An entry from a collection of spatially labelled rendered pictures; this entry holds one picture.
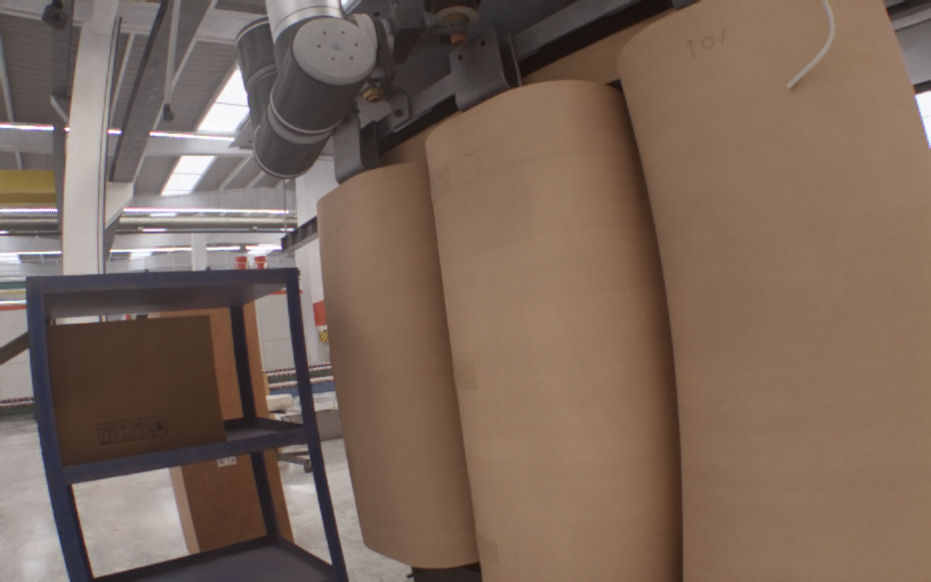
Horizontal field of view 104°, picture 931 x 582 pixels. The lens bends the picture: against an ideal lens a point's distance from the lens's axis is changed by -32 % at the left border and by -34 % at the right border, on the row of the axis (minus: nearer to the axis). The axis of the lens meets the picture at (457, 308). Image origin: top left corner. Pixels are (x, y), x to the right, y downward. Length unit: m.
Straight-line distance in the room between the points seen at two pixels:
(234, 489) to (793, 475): 1.63
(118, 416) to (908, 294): 1.29
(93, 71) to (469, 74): 11.95
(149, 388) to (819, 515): 1.17
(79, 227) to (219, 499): 9.73
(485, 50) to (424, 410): 0.70
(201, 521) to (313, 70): 1.52
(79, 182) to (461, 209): 10.89
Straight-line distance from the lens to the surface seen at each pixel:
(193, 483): 1.79
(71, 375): 1.13
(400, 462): 1.09
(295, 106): 0.65
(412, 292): 1.05
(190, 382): 1.16
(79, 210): 11.31
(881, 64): 0.69
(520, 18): 1.16
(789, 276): 0.60
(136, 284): 1.10
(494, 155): 0.83
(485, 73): 0.93
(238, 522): 1.86
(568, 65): 0.95
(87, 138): 11.89
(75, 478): 1.09
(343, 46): 0.62
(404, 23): 0.88
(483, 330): 0.83
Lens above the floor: 0.70
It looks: 3 degrees up
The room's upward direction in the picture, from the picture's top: 7 degrees counter-clockwise
